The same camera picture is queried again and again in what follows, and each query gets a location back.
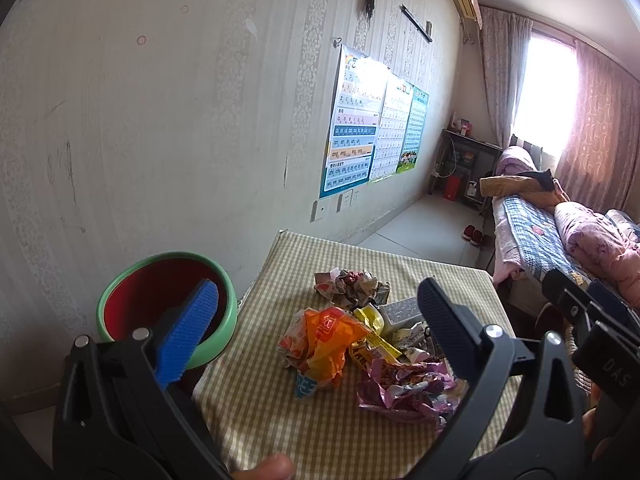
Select crumpled printed wrapper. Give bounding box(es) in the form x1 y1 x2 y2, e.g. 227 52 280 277
314 267 392 311

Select pink quilt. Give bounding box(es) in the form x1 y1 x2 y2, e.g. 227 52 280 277
555 202 640 308

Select blue wall poster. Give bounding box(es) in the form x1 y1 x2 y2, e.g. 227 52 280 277
319 42 390 200

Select pink patterned curtain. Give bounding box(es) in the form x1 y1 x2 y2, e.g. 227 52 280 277
555 40 640 216
477 6 533 148

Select person's right hand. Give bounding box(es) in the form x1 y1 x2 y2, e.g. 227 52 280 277
581 405 608 463

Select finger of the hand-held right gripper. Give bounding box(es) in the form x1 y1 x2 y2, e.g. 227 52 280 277
542 269 601 343
587 280 640 341

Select bed with patterned sheet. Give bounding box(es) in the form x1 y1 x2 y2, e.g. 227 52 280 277
492 192 640 311

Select green basin red inside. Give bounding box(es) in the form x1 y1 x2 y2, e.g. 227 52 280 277
96 251 238 370

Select dark metal shelf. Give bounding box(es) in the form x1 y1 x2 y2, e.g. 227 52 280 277
430 127 503 211

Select green wall poster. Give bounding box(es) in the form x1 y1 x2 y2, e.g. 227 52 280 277
396 85 430 175

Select orange snack wrapper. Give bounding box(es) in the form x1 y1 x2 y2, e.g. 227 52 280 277
279 307 373 388

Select black wall stick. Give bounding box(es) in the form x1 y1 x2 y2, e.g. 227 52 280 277
400 5 433 43

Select pink folded blanket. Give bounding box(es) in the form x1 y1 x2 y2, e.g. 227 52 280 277
497 146 541 176

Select black cloth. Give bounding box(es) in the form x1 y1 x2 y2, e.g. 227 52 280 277
520 169 556 192

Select purple crumpled foil wrapper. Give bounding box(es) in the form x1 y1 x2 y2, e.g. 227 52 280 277
356 357 468 428

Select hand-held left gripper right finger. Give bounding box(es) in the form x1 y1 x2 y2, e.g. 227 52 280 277
405 276 593 480

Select checkered cloth table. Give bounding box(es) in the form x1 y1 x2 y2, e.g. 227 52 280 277
192 230 518 480

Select person's left hand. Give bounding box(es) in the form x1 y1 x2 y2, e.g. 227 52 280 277
235 452 296 480

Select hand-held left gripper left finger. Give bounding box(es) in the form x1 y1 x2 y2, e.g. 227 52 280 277
52 279 231 480

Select yellow cookie wrapper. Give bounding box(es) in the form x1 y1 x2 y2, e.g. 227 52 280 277
347 332 403 368

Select bright window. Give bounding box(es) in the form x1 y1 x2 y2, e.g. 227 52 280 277
512 30 581 158

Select cream crumpled wrapper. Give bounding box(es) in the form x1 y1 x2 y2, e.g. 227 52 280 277
395 324 437 361

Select blue white small wrapper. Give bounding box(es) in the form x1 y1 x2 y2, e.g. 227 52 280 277
292 370 321 401

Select tan pillow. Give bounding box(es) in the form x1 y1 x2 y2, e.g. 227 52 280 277
480 172 556 206

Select yellow crumpled wrapper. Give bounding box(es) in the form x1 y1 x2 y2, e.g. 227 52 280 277
352 304 386 336

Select small grey box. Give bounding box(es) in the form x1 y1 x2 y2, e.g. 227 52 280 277
377 296 426 331

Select white wall poster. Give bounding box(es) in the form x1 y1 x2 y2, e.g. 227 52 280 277
367 72 413 183

